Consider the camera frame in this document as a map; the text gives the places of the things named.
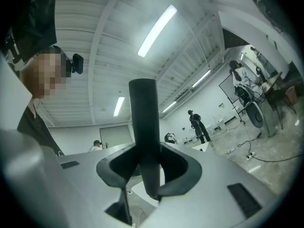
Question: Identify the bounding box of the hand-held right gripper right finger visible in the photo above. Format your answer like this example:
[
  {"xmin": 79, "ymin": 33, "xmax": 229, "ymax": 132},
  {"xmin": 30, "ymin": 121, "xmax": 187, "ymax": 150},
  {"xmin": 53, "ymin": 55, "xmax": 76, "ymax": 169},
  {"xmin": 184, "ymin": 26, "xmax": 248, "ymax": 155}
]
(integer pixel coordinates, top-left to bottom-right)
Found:
[{"xmin": 152, "ymin": 142, "xmax": 203, "ymax": 202}]

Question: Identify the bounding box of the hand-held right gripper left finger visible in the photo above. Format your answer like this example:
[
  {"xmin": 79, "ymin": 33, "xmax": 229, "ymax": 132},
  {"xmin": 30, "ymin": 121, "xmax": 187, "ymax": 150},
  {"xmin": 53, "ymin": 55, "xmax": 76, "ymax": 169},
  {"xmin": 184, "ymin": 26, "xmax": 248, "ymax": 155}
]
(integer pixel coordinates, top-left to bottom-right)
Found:
[{"xmin": 95, "ymin": 144, "xmax": 143, "ymax": 226}]

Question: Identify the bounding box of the white bathtub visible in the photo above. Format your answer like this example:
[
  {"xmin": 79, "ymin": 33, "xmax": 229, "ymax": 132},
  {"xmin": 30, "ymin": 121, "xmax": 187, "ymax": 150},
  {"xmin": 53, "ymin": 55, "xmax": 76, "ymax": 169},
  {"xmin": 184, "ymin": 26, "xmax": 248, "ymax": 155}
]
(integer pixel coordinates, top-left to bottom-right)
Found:
[{"xmin": 190, "ymin": 141, "xmax": 216, "ymax": 155}]

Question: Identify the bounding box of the ceiling tube light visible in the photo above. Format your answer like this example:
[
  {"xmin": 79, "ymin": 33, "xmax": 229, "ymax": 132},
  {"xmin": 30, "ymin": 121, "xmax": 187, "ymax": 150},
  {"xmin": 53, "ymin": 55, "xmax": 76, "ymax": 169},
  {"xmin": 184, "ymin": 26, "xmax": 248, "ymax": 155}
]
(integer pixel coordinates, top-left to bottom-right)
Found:
[
  {"xmin": 191, "ymin": 69, "xmax": 211, "ymax": 88},
  {"xmin": 137, "ymin": 4, "xmax": 178, "ymax": 57},
  {"xmin": 113, "ymin": 96, "xmax": 125, "ymax": 117},
  {"xmin": 161, "ymin": 101, "xmax": 177, "ymax": 113}
]

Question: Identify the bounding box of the ceiling air conditioner unit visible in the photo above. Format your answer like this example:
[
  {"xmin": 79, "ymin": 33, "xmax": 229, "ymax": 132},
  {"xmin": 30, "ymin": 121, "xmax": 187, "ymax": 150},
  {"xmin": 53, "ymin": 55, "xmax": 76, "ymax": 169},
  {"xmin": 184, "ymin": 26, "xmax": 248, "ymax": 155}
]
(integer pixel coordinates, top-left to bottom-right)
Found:
[{"xmin": 175, "ymin": 89, "xmax": 192, "ymax": 102}]

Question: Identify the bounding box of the person's black printed t-shirt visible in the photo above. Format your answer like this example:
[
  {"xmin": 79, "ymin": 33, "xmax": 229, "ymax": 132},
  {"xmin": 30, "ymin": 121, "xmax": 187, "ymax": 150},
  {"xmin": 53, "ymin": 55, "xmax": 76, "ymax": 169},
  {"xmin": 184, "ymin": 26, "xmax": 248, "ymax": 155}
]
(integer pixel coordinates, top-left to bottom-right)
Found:
[{"xmin": 16, "ymin": 98, "xmax": 65, "ymax": 157}]

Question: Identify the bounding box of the whiteboard on black stand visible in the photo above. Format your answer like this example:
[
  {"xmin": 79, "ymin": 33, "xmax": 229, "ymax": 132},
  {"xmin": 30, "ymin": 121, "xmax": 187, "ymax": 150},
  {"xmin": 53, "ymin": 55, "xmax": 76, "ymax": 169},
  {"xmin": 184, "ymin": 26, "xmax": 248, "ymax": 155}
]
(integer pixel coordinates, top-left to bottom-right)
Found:
[{"xmin": 218, "ymin": 75, "xmax": 248, "ymax": 124}]

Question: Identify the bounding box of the person's head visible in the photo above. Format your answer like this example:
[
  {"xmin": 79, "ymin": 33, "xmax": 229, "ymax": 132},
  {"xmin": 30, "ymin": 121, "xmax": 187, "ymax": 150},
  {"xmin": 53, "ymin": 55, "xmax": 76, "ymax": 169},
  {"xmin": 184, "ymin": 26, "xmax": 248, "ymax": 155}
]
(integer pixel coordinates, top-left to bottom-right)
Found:
[{"xmin": 20, "ymin": 46, "xmax": 72, "ymax": 102}]

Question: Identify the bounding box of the wooden table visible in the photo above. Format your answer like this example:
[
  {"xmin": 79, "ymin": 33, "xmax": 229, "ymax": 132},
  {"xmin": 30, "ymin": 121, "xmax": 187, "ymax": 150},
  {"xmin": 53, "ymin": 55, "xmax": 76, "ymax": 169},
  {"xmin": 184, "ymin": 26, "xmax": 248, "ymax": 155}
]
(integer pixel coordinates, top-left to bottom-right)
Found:
[{"xmin": 261, "ymin": 71, "xmax": 297, "ymax": 130}]

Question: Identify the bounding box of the brown waste basket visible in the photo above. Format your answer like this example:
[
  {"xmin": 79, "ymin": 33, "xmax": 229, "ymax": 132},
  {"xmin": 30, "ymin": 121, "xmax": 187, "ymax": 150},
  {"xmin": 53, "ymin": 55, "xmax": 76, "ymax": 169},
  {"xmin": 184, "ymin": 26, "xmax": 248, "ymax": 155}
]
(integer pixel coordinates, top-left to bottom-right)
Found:
[{"xmin": 285, "ymin": 86, "xmax": 296, "ymax": 104}]

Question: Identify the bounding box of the black floor cable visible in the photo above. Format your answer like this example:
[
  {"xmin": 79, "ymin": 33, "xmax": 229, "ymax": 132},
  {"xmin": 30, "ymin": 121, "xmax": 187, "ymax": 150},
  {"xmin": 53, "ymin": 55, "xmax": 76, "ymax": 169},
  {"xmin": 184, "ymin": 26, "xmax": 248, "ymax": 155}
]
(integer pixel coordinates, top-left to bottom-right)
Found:
[{"xmin": 247, "ymin": 151, "xmax": 303, "ymax": 163}]

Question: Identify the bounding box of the black head-worn camera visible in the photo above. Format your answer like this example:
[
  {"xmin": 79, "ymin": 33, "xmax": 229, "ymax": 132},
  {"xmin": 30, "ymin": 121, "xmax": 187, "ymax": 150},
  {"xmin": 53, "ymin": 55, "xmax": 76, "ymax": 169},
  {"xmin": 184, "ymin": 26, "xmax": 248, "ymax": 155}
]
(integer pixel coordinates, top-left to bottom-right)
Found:
[{"xmin": 67, "ymin": 53, "xmax": 85, "ymax": 75}]

